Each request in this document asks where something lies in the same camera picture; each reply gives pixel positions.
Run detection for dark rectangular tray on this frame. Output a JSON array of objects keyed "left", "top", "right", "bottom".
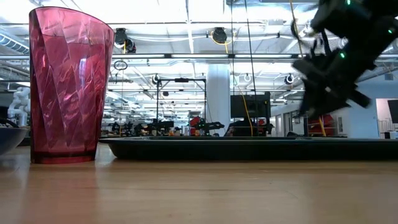
[{"left": 99, "top": 136, "right": 398, "bottom": 162}]

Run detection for red faceted plastic cup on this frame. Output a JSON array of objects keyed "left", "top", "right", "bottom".
[{"left": 29, "top": 6, "right": 115, "bottom": 165}]

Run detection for black background monitor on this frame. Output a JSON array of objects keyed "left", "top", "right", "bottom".
[{"left": 230, "top": 91, "right": 271, "bottom": 119}]

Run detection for blue round plate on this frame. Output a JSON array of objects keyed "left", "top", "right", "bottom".
[{"left": 0, "top": 119, "right": 30, "bottom": 156}]

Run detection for dark wall screen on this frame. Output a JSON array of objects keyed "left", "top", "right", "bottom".
[{"left": 387, "top": 99, "right": 398, "bottom": 124}]

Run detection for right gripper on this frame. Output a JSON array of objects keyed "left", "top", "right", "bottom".
[{"left": 292, "top": 49, "right": 373, "bottom": 119}]

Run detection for thin yellow cable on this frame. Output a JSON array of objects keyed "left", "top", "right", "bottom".
[{"left": 224, "top": 43, "right": 254, "bottom": 137}]

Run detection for black background gantry frame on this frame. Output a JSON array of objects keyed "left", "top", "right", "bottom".
[{"left": 156, "top": 77, "right": 208, "bottom": 129}]

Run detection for red storage bins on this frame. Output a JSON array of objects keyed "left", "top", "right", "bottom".
[{"left": 307, "top": 114, "right": 336, "bottom": 136}]

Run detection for white robot figure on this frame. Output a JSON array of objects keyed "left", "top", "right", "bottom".
[{"left": 7, "top": 86, "right": 31, "bottom": 127}]

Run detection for white pillar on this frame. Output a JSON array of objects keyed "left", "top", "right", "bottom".
[{"left": 206, "top": 64, "right": 231, "bottom": 137}]

